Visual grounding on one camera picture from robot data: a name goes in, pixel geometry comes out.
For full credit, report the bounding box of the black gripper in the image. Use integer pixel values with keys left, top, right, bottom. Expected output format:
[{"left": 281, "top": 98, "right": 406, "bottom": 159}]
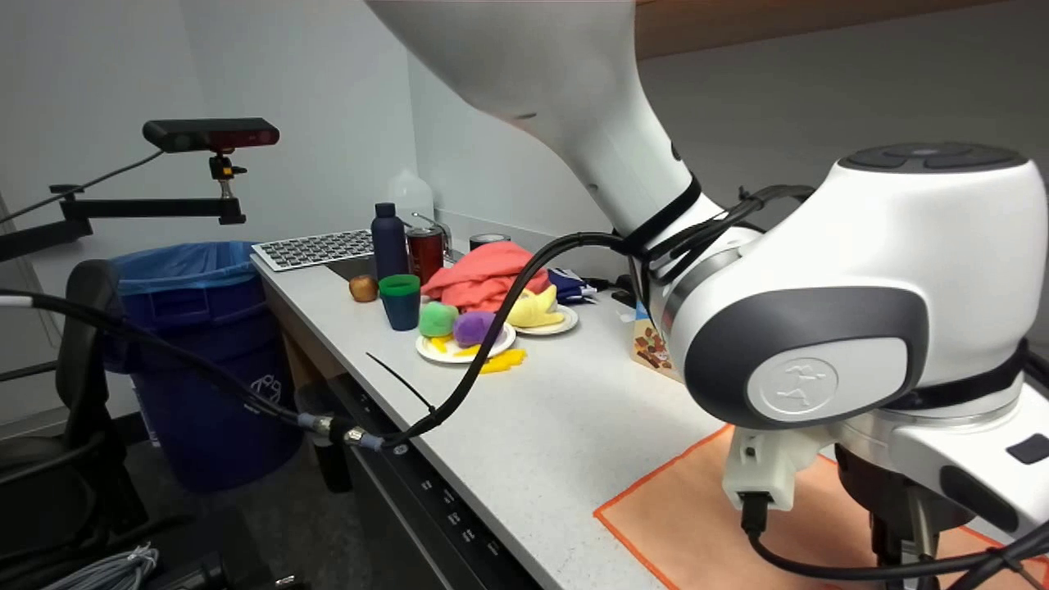
[{"left": 837, "top": 442, "right": 976, "bottom": 590}]

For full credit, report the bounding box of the orange towel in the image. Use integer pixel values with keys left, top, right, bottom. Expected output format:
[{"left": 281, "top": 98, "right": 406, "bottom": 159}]
[{"left": 590, "top": 424, "right": 1049, "bottom": 590}]

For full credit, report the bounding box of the blue printed cardboard box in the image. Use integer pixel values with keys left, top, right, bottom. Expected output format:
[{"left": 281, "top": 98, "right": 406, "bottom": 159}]
[{"left": 629, "top": 305, "right": 683, "bottom": 380}]

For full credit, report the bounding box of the small white plate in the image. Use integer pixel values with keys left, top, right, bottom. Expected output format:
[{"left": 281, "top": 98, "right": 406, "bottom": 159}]
[{"left": 509, "top": 305, "right": 582, "bottom": 341}]

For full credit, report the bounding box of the dark blue crumpled item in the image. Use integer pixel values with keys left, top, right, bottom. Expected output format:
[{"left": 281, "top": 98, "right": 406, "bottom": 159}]
[{"left": 548, "top": 267, "right": 600, "bottom": 307}]

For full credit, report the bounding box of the yellow plush toy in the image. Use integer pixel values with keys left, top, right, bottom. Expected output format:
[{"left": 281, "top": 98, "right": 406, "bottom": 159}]
[{"left": 509, "top": 284, "right": 568, "bottom": 332}]

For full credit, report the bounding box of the yellow plush fry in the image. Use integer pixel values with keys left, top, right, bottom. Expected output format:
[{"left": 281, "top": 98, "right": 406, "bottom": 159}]
[{"left": 477, "top": 344, "right": 530, "bottom": 378}]

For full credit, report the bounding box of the purple plush ball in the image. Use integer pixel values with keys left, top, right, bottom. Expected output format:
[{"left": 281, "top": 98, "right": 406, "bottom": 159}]
[{"left": 452, "top": 307, "right": 501, "bottom": 352}]

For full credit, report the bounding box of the dark cabinet front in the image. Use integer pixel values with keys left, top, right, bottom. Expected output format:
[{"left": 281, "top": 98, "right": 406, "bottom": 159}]
[{"left": 259, "top": 282, "right": 551, "bottom": 590}]

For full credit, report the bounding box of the red cloth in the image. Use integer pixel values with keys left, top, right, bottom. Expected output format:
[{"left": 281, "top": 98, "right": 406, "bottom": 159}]
[{"left": 421, "top": 240, "right": 553, "bottom": 318}]

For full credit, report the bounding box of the large white plate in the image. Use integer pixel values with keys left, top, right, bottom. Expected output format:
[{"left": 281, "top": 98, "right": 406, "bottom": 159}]
[{"left": 414, "top": 321, "right": 517, "bottom": 367}]

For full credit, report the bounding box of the green plush pear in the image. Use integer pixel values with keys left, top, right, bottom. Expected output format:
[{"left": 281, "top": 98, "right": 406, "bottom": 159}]
[{"left": 416, "top": 298, "right": 462, "bottom": 344}]

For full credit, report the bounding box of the wooden upper cabinet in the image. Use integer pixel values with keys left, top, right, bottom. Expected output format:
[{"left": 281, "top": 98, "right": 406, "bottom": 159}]
[{"left": 635, "top": 0, "right": 988, "bottom": 62}]

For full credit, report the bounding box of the dark red cup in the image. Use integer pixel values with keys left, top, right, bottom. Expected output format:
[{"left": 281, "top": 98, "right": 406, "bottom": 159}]
[{"left": 406, "top": 222, "right": 448, "bottom": 284}]

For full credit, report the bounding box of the green cup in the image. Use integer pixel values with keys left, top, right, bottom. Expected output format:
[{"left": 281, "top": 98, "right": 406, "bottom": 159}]
[{"left": 377, "top": 272, "right": 422, "bottom": 333}]

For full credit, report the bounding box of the dark blue bottle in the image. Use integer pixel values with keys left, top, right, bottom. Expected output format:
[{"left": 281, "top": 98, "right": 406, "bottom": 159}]
[{"left": 367, "top": 199, "right": 410, "bottom": 282}]

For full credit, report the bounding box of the translucent plastic jug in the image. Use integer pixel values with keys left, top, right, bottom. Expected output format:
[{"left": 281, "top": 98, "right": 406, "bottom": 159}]
[{"left": 385, "top": 167, "right": 440, "bottom": 237}]

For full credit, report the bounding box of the grey keyboard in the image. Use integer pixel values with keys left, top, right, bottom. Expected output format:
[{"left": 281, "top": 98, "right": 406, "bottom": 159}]
[{"left": 249, "top": 227, "right": 377, "bottom": 275}]

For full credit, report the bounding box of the blue trash bin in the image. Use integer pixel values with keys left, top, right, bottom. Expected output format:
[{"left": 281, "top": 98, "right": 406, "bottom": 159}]
[{"left": 108, "top": 240, "right": 308, "bottom": 494}]

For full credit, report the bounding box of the black office chair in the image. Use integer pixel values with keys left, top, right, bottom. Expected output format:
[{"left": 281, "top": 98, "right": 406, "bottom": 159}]
[{"left": 0, "top": 258, "right": 151, "bottom": 590}]

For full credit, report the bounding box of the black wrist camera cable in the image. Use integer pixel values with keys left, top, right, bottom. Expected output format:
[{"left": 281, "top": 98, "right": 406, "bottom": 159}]
[{"left": 736, "top": 487, "right": 1049, "bottom": 582}]

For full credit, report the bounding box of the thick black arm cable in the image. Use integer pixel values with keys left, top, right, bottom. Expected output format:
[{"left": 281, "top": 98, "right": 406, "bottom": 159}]
[{"left": 0, "top": 227, "right": 659, "bottom": 452}]

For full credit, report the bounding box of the black stereo camera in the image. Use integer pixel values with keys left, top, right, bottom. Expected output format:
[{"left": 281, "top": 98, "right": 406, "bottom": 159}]
[{"left": 141, "top": 115, "right": 281, "bottom": 155}]

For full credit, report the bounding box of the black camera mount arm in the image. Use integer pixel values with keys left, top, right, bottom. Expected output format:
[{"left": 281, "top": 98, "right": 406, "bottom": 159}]
[{"left": 0, "top": 146, "right": 249, "bottom": 267}]

